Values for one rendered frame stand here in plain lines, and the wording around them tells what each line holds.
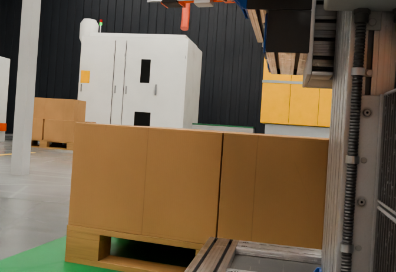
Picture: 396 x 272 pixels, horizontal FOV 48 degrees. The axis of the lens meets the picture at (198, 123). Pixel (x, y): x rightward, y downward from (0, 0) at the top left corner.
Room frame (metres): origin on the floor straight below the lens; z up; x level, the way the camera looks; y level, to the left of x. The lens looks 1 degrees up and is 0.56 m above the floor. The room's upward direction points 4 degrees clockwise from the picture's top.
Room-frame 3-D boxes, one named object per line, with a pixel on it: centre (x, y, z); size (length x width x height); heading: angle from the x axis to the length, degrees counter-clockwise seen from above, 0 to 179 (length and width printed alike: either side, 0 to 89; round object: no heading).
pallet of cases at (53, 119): (8.53, 2.66, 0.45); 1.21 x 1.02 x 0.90; 79
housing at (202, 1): (1.82, 0.01, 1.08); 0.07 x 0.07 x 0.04; 73
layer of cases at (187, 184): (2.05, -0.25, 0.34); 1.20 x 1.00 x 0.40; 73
